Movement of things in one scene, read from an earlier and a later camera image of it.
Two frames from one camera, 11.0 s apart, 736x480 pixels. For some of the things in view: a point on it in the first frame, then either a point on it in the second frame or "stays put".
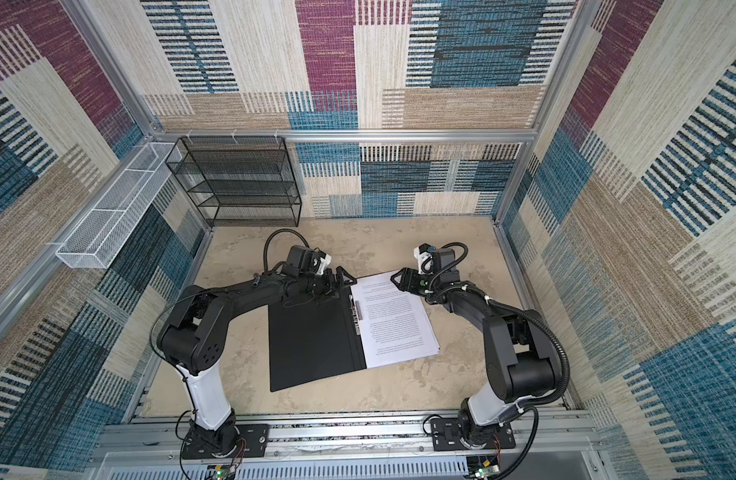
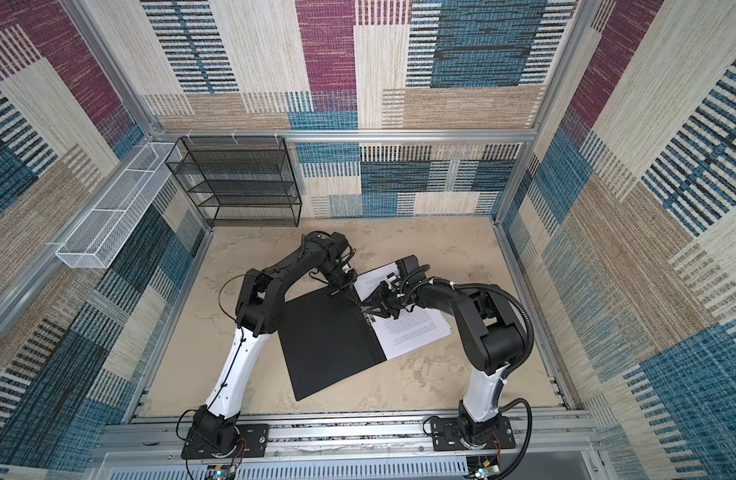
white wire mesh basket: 97,239 stays put
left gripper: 331,287 → 348,291
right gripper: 408,277 → 380,299
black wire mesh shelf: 238,181 stays put
